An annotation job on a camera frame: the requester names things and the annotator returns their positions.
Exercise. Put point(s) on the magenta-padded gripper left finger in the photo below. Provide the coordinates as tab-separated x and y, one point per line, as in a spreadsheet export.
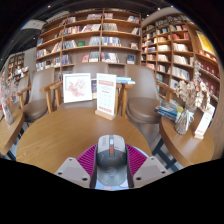
86	163

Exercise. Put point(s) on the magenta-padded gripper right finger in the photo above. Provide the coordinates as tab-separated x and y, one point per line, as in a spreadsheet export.
137	163

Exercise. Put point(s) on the grey computer mouse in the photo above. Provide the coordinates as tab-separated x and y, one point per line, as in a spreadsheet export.
111	156

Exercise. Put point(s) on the oval wooden side table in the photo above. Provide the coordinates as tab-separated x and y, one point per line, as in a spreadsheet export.
186	146

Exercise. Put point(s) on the glass vase with dried flowers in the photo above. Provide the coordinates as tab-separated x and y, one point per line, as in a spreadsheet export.
184	121

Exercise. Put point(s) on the brown armchair with wooden arms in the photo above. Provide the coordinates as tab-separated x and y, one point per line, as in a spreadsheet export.
143	100
36	100
90	68

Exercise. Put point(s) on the white sign on wooden base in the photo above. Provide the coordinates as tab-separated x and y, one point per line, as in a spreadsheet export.
106	95

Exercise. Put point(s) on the white framed floral picture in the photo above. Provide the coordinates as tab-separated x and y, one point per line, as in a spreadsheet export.
77	88

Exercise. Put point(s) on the dark book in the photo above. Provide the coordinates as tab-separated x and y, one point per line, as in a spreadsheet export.
94	86

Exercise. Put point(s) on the white and red table sign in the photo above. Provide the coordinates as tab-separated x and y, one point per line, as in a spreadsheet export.
204	123

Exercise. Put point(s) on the stack of light blue books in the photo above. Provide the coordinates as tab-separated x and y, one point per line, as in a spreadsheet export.
125	80

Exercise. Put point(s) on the tall wooden bookshelf with books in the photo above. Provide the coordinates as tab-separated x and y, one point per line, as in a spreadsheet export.
173	50

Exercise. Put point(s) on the small distant wooden bookshelf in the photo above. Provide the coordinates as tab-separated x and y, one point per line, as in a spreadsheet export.
16	65

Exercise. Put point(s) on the wide wooden bookshelf with books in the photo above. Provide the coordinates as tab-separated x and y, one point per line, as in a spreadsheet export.
90	36

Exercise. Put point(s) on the white ceiling air conditioner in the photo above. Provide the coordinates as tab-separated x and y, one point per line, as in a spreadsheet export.
33	24

